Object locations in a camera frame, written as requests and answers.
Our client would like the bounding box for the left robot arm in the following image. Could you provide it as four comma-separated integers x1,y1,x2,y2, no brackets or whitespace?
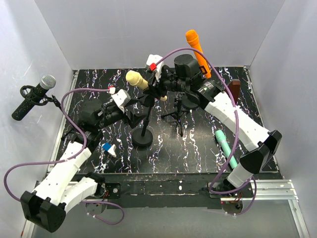
20,98,145,233

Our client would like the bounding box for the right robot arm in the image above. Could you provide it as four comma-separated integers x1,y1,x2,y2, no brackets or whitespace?
146,54,282,197

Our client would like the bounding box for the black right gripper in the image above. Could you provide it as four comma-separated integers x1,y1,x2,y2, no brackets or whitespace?
142,66,189,100

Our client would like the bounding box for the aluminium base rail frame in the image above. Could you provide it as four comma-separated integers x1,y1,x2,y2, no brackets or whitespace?
21,65,310,238

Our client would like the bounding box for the blue and white toy block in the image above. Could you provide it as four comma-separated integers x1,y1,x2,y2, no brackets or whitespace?
102,143,116,157

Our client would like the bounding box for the black round-base stand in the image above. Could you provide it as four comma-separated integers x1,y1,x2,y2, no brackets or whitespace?
131,84,161,148
181,95,199,110

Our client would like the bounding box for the black shock-mount tripod stand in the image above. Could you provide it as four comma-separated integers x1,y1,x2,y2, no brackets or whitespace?
20,85,61,110

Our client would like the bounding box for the cream wooden microphone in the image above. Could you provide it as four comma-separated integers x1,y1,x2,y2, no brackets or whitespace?
125,70,167,102

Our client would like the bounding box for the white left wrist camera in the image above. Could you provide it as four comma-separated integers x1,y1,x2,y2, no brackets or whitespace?
109,87,131,113

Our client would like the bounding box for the black tripod microphone stand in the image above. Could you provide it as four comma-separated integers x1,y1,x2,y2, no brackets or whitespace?
160,93,190,137

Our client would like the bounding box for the orange microphone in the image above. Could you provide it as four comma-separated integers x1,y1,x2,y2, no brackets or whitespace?
185,29,212,79

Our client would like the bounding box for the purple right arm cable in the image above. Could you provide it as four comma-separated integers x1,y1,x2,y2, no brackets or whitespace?
153,47,257,216

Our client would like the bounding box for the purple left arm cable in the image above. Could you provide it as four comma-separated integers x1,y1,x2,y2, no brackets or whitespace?
3,86,124,226

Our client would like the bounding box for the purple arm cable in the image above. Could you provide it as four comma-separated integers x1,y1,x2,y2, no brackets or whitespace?
153,47,257,216
3,86,124,226

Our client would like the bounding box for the black round-base stand, orange mic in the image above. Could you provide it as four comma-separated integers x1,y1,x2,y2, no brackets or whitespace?
181,95,199,110

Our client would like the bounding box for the mint green toy microphone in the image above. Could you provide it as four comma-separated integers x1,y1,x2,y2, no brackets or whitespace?
215,130,238,169

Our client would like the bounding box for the silver-headed black microphone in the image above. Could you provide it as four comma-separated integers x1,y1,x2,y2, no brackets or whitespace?
11,75,56,121

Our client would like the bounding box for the brown wooden metronome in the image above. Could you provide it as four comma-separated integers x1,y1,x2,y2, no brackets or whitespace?
228,79,241,105

